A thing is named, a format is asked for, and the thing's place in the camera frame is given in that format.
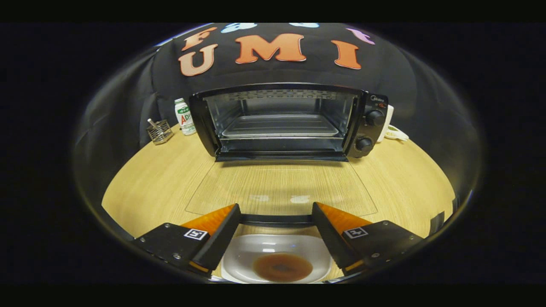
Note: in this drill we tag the metal oven tray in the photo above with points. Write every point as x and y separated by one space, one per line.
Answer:
279 127

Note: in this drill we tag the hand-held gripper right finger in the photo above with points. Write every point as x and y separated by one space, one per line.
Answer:
330 238

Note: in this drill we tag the brown donut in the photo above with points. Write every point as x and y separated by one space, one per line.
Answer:
281 267

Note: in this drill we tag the black toaster oven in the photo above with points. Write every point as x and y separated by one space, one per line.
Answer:
367 128

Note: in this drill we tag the small white dish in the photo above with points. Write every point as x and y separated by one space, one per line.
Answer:
396 135

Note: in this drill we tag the white plate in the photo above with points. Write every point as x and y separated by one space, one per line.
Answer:
243 256

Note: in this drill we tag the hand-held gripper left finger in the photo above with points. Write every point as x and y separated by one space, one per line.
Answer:
222 238

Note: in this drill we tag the white bottle green label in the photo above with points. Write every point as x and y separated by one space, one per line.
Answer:
185 119

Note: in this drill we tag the white slot toaster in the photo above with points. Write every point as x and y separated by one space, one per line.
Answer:
388 123

